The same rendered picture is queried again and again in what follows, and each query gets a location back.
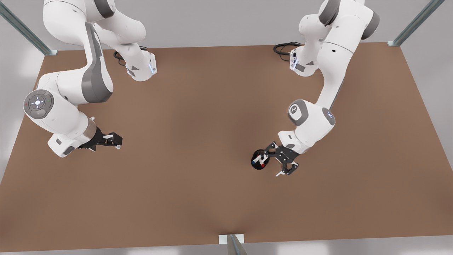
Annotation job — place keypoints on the black round pen holder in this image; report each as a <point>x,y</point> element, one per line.
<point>257,166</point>

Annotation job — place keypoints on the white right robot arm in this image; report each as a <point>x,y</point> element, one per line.
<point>67,85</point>

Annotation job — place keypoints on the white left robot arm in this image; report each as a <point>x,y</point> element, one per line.
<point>329,63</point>

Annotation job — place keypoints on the white pen with blue cap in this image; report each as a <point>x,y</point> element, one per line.
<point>255,161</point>

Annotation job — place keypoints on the silver frame post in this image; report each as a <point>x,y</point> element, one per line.
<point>414,23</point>
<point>24,28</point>
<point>233,244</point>

